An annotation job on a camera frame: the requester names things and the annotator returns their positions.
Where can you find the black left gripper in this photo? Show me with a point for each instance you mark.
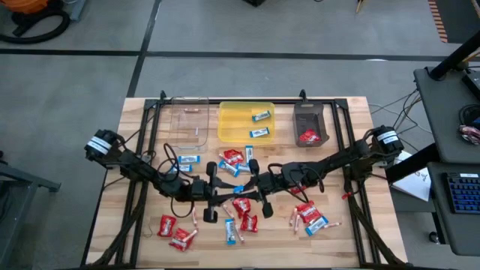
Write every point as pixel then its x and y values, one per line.
pixel 200 189

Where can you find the pink patterned bundle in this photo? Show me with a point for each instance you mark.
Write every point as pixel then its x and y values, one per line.
pixel 470 133

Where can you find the grey desk panel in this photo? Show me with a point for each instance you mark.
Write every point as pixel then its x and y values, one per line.
pixel 438 210
pixel 442 112

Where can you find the red clip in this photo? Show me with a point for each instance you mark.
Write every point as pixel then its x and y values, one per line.
pixel 347 195

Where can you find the black caster wheel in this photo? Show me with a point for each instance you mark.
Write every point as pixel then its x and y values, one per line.
pixel 434 237

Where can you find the black desk support beam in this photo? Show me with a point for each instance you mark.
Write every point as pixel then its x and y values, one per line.
pixel 412 163

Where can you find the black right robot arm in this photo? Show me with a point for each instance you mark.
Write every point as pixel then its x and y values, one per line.
pixel 337 157

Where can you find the black backlit keyboard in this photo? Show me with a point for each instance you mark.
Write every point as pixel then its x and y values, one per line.
pixel 465 195

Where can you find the orange vacuum cleaner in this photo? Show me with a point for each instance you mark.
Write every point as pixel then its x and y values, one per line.
pixel 22 5

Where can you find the clear plastic bin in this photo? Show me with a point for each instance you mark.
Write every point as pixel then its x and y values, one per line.
pixel 176 123

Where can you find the yellow plastic bin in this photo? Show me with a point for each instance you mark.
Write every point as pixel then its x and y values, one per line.
pixel 232 127

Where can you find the grey metal cart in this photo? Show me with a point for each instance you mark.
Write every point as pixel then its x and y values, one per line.
pixel 30 179

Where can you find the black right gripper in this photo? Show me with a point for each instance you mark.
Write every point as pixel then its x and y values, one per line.
pixel 270 185

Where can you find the white paper sheet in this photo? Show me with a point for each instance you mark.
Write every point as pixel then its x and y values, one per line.
pixel 416 183

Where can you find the black stand foot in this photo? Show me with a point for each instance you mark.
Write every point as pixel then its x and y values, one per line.
pixel 255 2

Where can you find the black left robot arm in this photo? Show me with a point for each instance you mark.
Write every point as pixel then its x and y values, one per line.
pixel 131 165

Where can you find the tan wooden stick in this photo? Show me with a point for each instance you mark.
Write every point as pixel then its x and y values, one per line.
pixel 359 6

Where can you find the dark mat orange fringe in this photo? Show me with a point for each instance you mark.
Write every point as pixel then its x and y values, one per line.
pixel 461 18

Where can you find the black stand pole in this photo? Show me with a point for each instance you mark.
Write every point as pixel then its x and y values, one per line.
pixel 453 56

